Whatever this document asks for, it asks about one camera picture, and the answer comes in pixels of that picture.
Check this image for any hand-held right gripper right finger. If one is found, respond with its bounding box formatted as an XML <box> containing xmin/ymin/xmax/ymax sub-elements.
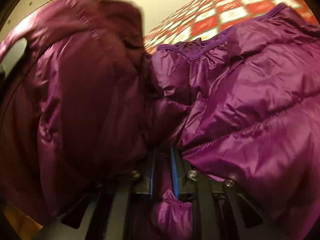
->
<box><xmin>170</xmin><ymin>146</ymin><xmax>263</xmax><ymax>240</ymax></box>

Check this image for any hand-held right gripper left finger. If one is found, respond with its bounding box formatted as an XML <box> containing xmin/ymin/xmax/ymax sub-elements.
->
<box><xmin>61</xmin><ymin>146</ymin><xmax>157</xmax><ymax>240</ymax></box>

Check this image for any purple down jacket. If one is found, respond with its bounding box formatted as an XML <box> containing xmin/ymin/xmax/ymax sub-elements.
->
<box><xmin>0</xmin><ymin>0</ymin><xmax>320</xmax><ymax>240</ymax></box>

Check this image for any red checkered quilt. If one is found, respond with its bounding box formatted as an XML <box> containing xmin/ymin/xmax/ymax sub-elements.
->
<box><xmin>142</xmin><ymin>0</ymin><xmax>316</xmax><ymax>55</ymax></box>

